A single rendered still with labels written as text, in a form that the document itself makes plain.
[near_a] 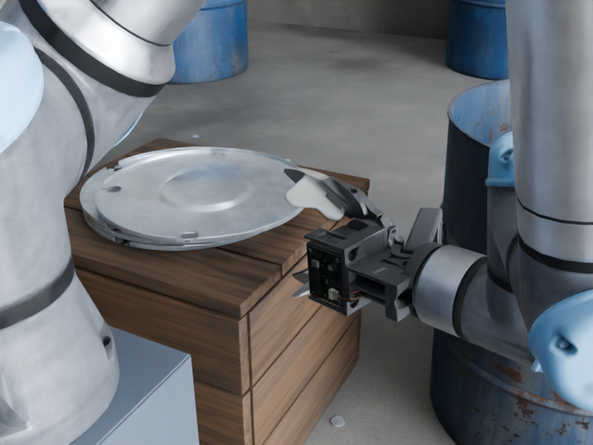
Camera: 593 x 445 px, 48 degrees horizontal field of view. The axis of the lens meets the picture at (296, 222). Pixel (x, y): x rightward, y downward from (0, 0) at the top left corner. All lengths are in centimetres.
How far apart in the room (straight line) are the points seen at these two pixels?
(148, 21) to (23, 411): 25
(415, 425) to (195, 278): 48
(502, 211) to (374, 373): 73
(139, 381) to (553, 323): 27
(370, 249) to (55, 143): 33
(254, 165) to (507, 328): 55
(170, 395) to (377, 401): 67
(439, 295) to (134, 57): 31
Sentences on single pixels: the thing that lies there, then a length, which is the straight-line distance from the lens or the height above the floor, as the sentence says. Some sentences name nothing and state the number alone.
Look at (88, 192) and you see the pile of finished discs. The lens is 96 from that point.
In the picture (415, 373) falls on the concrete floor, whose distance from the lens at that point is 118.
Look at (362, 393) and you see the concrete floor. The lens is 113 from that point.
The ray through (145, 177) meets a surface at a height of 38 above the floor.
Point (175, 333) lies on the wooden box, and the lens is 80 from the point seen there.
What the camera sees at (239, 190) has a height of 38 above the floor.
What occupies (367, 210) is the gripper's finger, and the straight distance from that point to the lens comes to 66.
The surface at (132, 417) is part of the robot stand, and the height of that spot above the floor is 45.
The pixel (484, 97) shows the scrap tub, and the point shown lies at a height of 46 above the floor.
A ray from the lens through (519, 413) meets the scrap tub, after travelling 96.
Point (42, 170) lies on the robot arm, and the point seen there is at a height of 61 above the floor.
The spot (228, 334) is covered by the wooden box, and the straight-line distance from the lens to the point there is 74.
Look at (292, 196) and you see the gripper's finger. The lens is 66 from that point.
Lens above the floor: 76
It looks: 28 degrees down
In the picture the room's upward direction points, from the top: straight up
